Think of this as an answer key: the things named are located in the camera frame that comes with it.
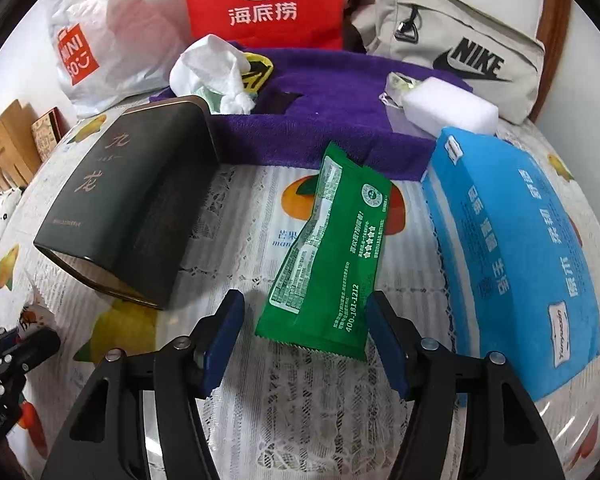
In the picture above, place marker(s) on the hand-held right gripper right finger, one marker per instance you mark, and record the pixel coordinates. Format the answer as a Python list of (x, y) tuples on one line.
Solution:
[(387, 350)]

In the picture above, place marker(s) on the blue tissue pack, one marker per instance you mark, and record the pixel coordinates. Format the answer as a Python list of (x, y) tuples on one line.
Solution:
[(510, 250)]

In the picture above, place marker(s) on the white patterned cloth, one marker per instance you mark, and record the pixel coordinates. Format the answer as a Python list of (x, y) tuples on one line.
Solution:
[(0, 212)]

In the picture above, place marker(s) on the white plastic bag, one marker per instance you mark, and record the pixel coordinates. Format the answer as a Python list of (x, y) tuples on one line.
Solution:
[(110, 45)]

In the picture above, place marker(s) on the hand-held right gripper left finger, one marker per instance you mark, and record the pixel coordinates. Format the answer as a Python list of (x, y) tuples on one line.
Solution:
[(225, 340)]

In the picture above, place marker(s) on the purple towel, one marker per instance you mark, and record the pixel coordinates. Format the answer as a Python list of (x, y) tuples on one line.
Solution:
[(320, 125)]

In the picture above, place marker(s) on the red fabric bag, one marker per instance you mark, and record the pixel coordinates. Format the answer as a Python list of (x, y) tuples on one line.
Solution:
[(262, 0)]

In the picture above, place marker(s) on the white tissue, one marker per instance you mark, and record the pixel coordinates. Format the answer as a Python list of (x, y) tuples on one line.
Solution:
[(210, 70)]

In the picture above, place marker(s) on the beige fabric bag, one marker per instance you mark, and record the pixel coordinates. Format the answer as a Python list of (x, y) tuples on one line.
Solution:
[(450, 40)]

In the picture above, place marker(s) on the small patterned box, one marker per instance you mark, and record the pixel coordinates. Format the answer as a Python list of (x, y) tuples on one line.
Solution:
[(47, 132)]

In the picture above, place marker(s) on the green snack packet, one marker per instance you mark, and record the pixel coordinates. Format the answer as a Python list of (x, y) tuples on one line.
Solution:
[(330, 260)]

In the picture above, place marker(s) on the clear plastic wrapper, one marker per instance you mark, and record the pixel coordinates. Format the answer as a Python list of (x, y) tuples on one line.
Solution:
[(397, 87)]

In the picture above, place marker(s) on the yellow label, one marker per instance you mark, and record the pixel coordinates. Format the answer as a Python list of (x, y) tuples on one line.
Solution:
[(257, 72)]

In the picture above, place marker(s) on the black tin box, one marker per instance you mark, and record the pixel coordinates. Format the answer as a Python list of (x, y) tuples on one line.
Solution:
[(130, 195)]

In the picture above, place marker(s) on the wooden headboard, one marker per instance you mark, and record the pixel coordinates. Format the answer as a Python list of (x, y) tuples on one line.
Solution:
[(552, 25)]

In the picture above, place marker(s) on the wooden boxes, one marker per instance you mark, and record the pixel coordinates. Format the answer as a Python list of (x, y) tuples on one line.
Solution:
[(7, 145)]

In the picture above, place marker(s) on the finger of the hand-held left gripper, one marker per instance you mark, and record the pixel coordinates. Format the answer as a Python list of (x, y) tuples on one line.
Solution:
[(37, 350)]

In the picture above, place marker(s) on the white sponge block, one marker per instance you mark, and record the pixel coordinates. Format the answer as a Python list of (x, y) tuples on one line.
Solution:
[(450, 105)]

